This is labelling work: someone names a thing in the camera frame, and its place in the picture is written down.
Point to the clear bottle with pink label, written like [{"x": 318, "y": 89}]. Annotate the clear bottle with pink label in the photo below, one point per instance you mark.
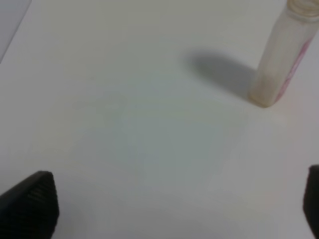
[{"x": 289, "y": 40}]

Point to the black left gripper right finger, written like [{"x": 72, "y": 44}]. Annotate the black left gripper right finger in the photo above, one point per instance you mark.
[{"x": 311, "y": 200}]

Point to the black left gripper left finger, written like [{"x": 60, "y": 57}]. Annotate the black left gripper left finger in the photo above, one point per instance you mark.
[{"x": 30, "y": 209}]

